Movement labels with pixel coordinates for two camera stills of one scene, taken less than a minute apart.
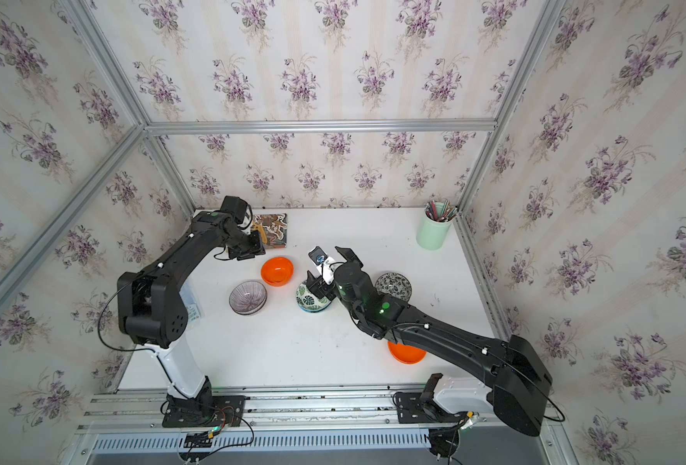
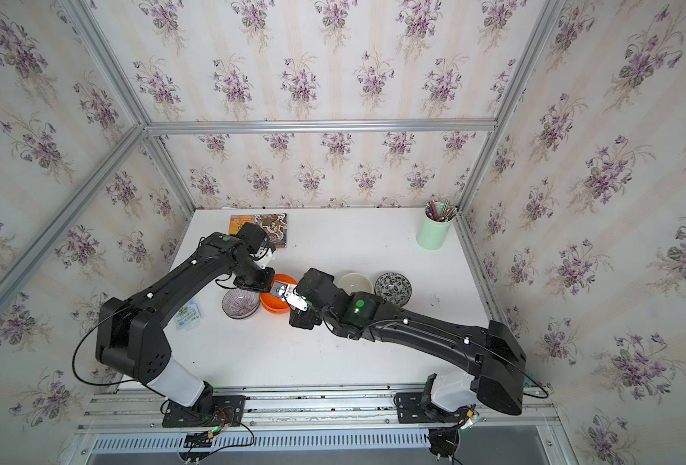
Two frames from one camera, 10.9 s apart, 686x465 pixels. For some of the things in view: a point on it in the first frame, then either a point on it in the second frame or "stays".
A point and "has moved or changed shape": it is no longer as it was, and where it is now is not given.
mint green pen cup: [434, 226] stays
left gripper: [258, 250] → [265, 287]
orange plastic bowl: [406, 354] → [272, 303]
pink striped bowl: [248, 297] has moved or changed shape
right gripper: [319, 287] → [301, 320]
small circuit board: [202, 439] stays
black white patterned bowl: [395, 285] stays
